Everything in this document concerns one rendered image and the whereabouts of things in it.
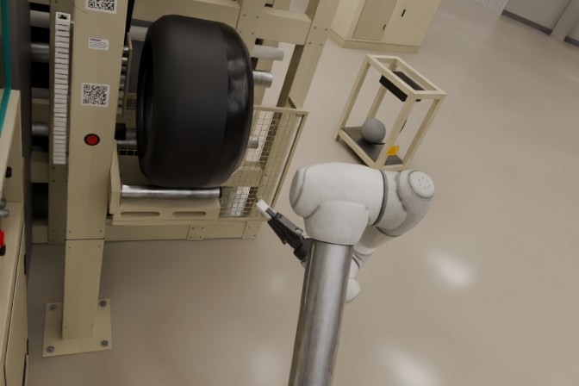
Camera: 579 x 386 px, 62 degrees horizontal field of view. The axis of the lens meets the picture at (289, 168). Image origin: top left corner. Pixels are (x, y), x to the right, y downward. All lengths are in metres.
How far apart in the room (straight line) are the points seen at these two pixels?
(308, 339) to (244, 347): 1.34
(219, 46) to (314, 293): 0.77
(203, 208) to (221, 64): 0.54
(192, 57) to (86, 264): 0.95
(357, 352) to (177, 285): 0.99
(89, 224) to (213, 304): 0.94
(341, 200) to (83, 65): 0.83
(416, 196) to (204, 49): 0.74
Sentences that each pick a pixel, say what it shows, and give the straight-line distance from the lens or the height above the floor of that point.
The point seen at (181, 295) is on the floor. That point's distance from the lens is 2.55.
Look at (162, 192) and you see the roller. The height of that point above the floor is 0.91.
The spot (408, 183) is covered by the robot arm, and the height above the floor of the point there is 1.46.
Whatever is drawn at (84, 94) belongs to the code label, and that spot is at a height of 1.22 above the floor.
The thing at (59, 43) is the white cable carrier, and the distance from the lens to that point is 1.46.
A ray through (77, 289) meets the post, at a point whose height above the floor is 0.34.
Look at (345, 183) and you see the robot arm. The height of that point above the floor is 1.42.
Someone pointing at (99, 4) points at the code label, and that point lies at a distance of 1.40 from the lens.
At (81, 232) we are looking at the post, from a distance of 1.87.
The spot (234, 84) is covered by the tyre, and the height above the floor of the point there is 1.36.
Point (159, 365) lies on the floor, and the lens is 2.32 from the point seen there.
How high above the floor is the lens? 1.98
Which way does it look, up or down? 33 degrees down
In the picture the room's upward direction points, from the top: 20 degrees clockwise
